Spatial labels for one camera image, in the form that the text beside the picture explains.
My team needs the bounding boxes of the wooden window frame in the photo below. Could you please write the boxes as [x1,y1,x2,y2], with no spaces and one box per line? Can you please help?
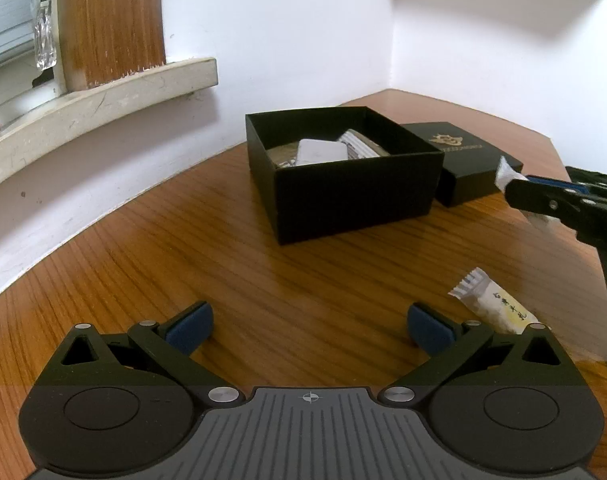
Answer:
[58,0,167,89]

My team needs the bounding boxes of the wooden desk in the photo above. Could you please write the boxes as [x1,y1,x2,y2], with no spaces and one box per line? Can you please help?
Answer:
[0,89,607,480]

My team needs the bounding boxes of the white snack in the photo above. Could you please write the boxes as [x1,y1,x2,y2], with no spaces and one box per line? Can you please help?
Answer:
[447,266,542,335]

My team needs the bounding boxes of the small silver white box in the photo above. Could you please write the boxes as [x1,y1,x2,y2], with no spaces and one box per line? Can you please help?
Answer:
[296,138,349,166]

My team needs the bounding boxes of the white candy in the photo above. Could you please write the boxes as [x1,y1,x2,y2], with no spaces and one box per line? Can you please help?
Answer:
[494,156,562,231]

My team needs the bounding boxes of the black gift box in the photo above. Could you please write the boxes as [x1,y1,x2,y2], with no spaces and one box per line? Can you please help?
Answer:
[246,106,445,246]

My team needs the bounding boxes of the snack packets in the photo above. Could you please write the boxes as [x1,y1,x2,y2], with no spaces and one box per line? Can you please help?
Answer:
[337,129,392,160]

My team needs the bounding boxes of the black box lid gold emblem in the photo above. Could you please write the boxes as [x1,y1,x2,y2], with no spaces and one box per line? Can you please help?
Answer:
[399,121,525,208]

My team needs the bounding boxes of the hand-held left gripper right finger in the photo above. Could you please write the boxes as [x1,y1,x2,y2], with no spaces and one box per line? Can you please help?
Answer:
[377,302,564,407]

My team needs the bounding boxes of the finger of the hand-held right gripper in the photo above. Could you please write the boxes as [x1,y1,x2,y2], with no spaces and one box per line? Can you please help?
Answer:
[504,178,600,226]
[526,175,607,202]

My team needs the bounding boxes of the beige window sill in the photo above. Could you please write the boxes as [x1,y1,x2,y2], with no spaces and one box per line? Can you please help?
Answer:
[0,57,219,196]

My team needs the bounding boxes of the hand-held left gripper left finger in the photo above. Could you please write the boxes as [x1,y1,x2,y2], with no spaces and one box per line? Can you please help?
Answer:
[58,301,245,407]

